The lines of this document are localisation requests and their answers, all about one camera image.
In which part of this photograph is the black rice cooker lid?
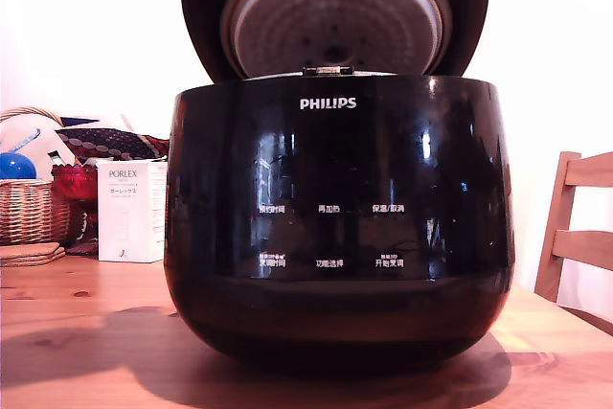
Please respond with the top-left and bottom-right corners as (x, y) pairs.
(179, 0), (491, 82)

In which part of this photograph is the black Philips rice cooker body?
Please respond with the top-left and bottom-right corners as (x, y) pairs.
(164, 72), (516, 375)

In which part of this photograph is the dark patterned cloth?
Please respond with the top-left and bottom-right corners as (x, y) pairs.
(55, 125), (170, 162)

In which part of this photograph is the blue and white stick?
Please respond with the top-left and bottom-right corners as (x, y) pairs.
(2, 127), (42, 154)

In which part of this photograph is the red glass footed bowl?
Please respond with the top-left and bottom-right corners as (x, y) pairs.
(50, 163), (100, 257)

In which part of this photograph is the white Porlex box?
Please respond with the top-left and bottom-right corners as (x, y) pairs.
(96, 157), (169, 264)

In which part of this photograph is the blue ball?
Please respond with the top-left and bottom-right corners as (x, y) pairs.
(0, 151), (38, 181)

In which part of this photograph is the woven wicker basket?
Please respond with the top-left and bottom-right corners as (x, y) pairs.
(0, 106), (73, 247)

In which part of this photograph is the stack of cork coasters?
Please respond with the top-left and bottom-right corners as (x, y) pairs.
(0, 242), (67, 268)

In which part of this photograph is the wooden chair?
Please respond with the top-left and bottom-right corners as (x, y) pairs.
(533, 150), (613, 329)

